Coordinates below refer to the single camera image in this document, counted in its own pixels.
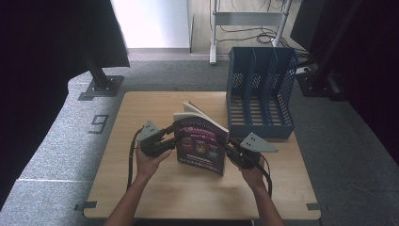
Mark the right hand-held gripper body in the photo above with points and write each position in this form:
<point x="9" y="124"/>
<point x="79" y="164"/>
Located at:
<point x="255" y="146"/>

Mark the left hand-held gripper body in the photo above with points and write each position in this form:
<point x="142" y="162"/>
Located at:
<point x="150" y="142"/>

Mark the purple cover magazine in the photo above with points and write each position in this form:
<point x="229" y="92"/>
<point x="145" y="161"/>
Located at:
<point x="200" y="147"/>

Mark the blue plastic file rack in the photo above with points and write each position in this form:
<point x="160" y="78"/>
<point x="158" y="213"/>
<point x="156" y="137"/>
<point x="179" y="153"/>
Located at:
<point x="260" y="109"/>

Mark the person's left hand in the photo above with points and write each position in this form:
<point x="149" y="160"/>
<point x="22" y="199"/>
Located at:
<point x="149" y="166"/>

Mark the person's right hand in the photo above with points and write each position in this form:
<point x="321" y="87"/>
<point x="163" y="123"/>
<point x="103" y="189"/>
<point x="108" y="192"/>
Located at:
<point x="252" y="175"/>

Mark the grey tape strip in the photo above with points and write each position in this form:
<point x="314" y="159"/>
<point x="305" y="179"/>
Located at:
<point x="86" y="205"/>
<point x="313" y="206"/>

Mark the dark curtain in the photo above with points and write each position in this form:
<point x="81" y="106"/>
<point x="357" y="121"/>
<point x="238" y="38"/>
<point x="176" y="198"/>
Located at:
<point x="370" y="78"/>
<point x="37" y="62"/>

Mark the black post with base plate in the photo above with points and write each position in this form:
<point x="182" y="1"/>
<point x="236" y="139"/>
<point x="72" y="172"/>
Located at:
<point x="100" y="81"/>
<point x="320" y="81"/>

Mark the white metal stand frame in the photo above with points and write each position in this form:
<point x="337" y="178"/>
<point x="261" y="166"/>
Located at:
<point x="247" y="19"/>

